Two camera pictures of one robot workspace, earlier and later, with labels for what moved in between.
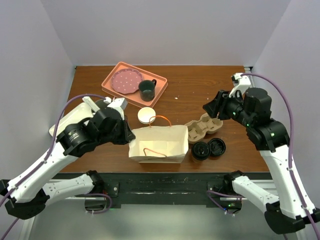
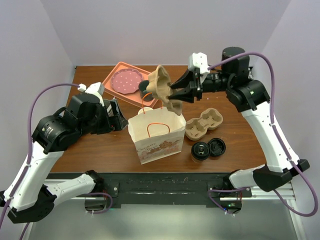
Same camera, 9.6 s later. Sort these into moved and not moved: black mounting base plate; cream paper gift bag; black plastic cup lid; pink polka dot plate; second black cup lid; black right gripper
Moved: black right gripper; cream paper gift bag
Not moved: pink polka dot plate; black mounting base plate; black plastic cup lid; second black cup lid
